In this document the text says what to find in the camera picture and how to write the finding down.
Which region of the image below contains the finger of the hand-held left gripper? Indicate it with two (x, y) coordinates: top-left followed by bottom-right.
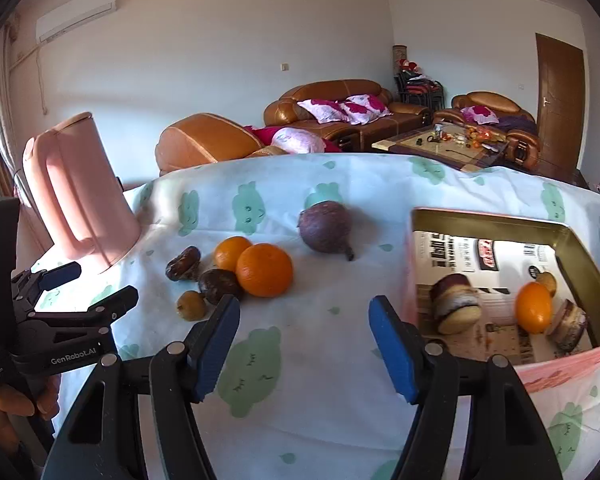
(26, 285), (140, 332)
(11, 262), (83, 306)

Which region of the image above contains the magenta blanket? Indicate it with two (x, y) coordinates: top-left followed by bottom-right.
(244, 124), (283, 147)

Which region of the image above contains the white air conditioner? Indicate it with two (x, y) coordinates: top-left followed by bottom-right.
(35, 0), (117, 44)

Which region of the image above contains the air conditioner pipe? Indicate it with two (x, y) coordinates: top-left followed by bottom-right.
(36, 42), (50, 115)

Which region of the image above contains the cardboard box tray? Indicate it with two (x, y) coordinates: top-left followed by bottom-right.
(409, 207), (600, 397)

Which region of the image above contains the printed paper sheet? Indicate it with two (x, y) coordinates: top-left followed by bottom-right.
(413, 230), (597, 366)

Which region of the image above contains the person's left hand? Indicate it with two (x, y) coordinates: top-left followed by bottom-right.
(0, 374), (62, 461)

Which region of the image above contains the brown leather armchair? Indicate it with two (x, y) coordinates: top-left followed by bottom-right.
(155, 113), (267, 177)
(432, 91), (542, 172)

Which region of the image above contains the small yellow-brown longan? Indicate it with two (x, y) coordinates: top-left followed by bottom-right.
(175, 290), (207, 320)

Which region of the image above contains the pale pink floral pillow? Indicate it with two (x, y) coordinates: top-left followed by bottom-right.
(272, 127), (328, 155)

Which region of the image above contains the brown wooden door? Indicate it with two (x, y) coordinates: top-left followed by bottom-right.
(534, 32), (586, 182)

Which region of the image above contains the large orange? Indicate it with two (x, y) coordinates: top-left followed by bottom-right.
(235, 243), (295, 297)

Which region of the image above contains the purple cloth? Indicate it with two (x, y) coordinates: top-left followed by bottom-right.
(499, 115), (538, 136)

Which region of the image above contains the wrinkled red-brown date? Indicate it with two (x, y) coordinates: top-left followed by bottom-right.
(165, 245), (203, 282)

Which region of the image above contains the coffee table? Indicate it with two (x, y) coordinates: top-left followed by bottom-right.
(371, 122), (510, 174)

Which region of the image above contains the stack of black chairs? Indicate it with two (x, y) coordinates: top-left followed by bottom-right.
(394, 70), (445, 110)

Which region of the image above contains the oval orange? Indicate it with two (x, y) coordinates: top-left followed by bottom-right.
(514, 281), (554, 335)

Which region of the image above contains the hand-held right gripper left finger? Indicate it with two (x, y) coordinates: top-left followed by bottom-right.
(40, 294), (242, 480)

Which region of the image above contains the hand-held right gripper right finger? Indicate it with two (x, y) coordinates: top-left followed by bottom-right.
(368, 295), (564, 480)

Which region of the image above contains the window curtain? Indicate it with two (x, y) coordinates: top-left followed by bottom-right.
(0, 12), (22, 202)

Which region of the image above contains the brown leather three-seat sofa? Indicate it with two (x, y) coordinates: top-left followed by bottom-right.
(263, 79), (434, 154)

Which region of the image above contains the pink electric kettle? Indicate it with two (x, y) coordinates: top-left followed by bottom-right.
(21, 111), (142, 275)

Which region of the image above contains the small orange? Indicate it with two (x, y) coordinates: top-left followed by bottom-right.
(214, 236), (255, 273)

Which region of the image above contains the dark brown round fruit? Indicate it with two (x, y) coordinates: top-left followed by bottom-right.
(197, 268), (244, 306)

